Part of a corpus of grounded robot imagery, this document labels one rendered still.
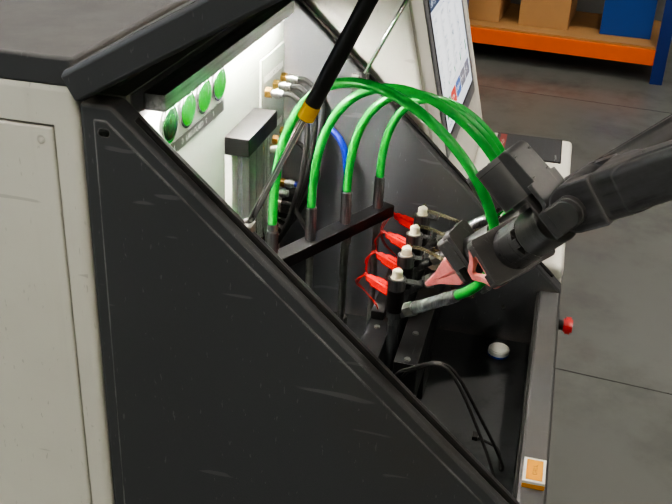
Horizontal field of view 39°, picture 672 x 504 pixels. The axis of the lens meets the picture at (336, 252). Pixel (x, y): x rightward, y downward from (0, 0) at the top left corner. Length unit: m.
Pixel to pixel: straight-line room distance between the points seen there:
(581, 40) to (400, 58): 4.98
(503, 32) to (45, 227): 5.67
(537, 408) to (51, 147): 0.79
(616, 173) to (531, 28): 5.75
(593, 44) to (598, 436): 3.98
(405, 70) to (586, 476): 1.55
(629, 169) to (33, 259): 0.70
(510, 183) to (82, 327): 0.55
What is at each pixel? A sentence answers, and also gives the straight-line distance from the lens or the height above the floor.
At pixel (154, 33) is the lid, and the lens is 1.00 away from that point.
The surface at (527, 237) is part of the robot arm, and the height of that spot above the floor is 1.32.
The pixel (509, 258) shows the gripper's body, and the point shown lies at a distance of 1.16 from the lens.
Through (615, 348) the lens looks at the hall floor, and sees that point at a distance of 3.48.
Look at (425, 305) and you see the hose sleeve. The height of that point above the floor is 1.13.
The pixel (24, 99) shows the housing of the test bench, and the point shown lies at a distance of 1.12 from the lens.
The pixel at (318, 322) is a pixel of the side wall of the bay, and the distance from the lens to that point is 1.09.
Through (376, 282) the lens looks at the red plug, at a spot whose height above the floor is 1.08.
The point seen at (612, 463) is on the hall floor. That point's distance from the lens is 2.95.
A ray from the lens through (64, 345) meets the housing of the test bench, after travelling 1.25.
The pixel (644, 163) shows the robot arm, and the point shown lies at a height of 1.45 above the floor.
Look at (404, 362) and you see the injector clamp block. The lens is 1.46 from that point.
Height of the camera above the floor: 1.79
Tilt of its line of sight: 28 degrees down
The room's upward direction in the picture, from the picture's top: 3 degrees clockwise
